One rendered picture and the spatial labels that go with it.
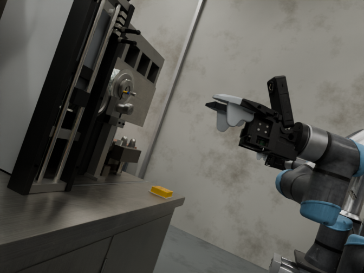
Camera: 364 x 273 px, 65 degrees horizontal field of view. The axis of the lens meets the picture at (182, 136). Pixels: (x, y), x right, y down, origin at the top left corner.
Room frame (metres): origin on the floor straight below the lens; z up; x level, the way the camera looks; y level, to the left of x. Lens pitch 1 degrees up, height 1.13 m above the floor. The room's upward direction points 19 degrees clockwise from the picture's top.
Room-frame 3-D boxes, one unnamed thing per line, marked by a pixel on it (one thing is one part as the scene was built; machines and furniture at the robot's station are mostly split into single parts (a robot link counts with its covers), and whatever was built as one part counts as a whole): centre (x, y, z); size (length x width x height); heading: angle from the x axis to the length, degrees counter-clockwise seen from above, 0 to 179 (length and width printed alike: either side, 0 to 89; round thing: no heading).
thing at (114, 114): (1.04, 0.25, 1.05); 0.06 x 0.05 x 0.31; 71
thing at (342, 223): (1.25, -0.77, 0.98); 0.13 x 0.12 x 0.14; 134
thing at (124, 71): (1.08, 0.27, 1.25); 0.15 x 0.01 x 0.15; 161
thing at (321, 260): (1.24, -0.76, 0.87); 0.15 x 0.15 x 0.10
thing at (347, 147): (0.62, -0.34, 1.21); 0.11 x 0.08 x 0.09; 95
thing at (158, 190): (1.16, 0.00, 0.91); 0.07 x 0.07 x 0.02; 71
